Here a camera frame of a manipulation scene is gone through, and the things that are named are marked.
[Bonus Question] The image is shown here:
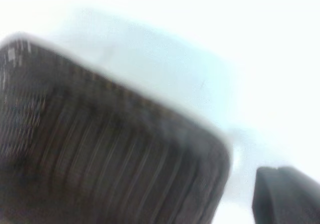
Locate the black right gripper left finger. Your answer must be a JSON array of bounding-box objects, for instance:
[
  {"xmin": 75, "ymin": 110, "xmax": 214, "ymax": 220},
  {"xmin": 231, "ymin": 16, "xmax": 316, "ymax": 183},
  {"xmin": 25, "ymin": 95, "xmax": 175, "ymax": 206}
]
[{"xmin": 251, "ymin": 167, "xmax": 288, "ymax": 224}]

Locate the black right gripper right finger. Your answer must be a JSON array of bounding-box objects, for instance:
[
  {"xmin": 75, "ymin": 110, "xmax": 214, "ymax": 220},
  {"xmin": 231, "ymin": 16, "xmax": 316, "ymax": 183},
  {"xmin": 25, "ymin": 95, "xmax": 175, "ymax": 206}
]
[{"xmin": 277, "ymin": 166, "xmax": 320, "ymax": 224}]

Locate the dark brown wicker basket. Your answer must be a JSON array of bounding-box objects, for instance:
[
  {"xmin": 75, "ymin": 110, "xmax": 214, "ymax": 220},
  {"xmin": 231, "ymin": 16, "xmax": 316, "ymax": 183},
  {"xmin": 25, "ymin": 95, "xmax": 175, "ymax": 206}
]
[{"xmin": 0, "ymin": 32, "xmax": 232, "ymax": 224}]

